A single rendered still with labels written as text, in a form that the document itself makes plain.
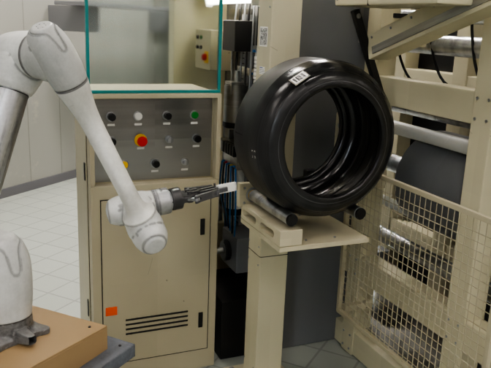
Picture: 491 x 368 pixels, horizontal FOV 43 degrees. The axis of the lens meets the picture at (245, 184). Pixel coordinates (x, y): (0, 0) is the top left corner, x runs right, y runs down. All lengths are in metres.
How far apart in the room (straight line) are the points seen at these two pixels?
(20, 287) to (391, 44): 1.54
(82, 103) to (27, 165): 4.17
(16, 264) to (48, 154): 4.49
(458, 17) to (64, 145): 4.74
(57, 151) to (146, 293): 3.64
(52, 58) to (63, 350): 0.76
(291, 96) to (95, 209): 0.98
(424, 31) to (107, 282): 1.59
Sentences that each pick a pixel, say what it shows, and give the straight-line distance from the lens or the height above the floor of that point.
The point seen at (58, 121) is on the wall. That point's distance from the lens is 6.21.
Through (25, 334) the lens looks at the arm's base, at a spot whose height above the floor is 0.76.
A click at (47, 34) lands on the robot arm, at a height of 1.51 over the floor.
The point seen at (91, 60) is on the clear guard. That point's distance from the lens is 2.51.
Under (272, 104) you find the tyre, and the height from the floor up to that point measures 1.30.
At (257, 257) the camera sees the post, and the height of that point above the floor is 0.61.
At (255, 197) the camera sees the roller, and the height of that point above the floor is 0.91.
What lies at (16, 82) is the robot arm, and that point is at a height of 1.37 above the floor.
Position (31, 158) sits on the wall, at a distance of 6.02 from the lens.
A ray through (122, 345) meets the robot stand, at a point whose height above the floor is 0.65.
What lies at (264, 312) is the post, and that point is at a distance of 2.71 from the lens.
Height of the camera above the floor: 1.55
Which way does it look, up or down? 14 degrees down
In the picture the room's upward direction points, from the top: 2 degrees clockwise
